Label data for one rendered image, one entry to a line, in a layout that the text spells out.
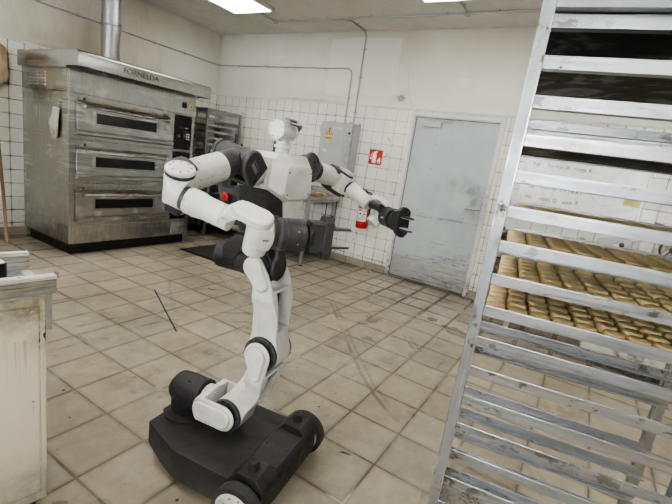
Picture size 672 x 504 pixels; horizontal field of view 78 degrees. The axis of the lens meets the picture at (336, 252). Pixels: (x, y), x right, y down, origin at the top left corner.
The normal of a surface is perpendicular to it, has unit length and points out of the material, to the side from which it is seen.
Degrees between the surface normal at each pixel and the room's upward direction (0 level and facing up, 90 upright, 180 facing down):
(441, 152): 90
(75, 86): 90
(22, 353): 90
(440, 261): 90
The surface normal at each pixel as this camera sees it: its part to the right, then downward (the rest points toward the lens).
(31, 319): 0.76, 0.25
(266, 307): -0.44, 0.53
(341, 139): -0.52, 0.11
